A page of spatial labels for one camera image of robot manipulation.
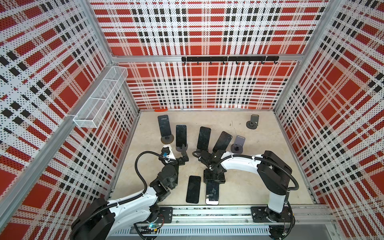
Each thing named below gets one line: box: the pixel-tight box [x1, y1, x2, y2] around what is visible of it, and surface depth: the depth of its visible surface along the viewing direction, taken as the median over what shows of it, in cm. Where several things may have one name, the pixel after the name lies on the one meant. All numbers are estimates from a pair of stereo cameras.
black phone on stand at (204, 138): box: [197, 126, 212, 151], surface depth 93 cm
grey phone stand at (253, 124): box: [246, 114, 259, 130], surface depth 110 cm
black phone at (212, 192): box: [205, 180, 220, 206], surface depth 81 cm
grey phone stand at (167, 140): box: [160, 134, 174, 145], surface depth 104 cm
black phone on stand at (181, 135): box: [176, 124, 187, 147], surface depth 95 cm
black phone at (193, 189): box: [185, 175, 201, 204], surface depth 82 cm
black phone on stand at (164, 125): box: [157, 114, 172, 137], surface depth 98 cm
